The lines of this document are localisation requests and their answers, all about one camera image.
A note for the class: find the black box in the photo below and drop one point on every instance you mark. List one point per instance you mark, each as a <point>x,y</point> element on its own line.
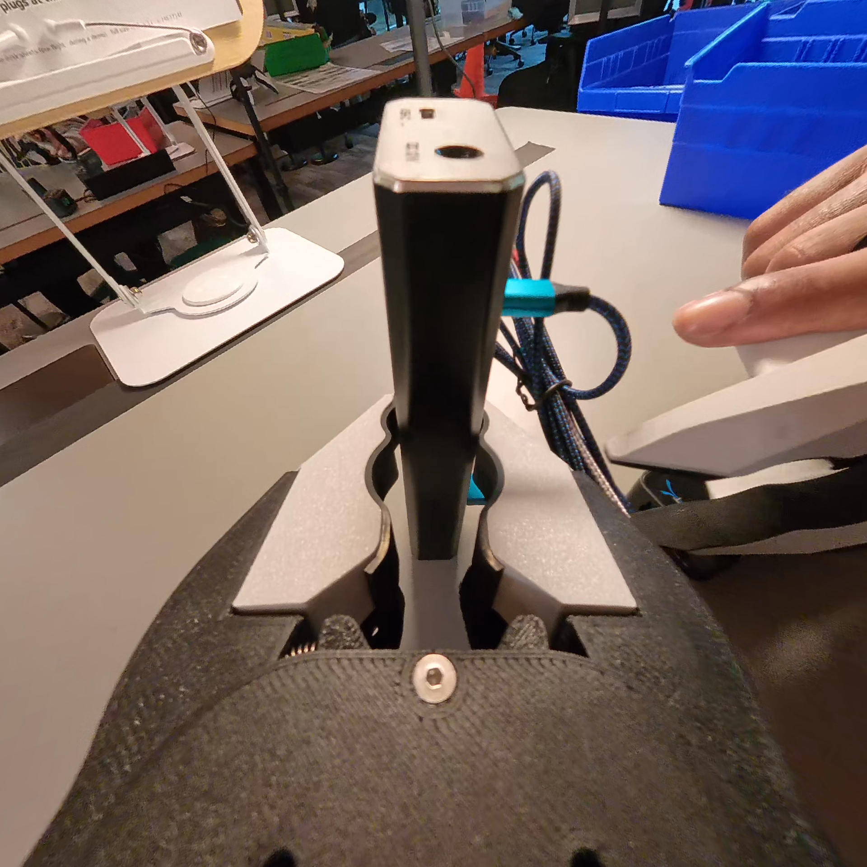
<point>129,179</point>

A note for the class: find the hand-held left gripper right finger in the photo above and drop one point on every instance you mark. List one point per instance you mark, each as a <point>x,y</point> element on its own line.
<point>548,535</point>

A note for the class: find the grey metal pole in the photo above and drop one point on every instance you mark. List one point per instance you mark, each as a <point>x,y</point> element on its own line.
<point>420,47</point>

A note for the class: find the printed instruction sheet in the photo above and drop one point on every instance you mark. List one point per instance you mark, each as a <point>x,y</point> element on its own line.
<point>169,10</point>

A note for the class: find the dark grey usb hub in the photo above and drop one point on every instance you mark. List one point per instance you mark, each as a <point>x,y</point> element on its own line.
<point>440,271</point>

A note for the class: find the white document stand wooden board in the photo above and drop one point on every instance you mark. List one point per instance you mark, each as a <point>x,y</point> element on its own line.
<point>271,271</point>

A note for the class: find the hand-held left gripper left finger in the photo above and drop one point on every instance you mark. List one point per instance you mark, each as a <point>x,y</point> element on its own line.
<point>318,535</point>

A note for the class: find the orange traffic cone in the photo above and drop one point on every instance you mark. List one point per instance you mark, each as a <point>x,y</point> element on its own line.
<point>474,74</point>

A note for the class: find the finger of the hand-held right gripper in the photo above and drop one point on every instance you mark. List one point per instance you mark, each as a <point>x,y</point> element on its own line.
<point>779,420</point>

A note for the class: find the green box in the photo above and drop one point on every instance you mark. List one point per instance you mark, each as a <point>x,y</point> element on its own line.
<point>295,57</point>

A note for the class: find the large blue storage bin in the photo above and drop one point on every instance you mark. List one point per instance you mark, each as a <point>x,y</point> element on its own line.
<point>745,135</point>
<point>623,74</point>

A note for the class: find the long wooden desk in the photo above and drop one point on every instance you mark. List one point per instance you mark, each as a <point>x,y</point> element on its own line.
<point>40,234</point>
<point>223,115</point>

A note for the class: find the person's right hand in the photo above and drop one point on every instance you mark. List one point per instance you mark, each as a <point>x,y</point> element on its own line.
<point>799,271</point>

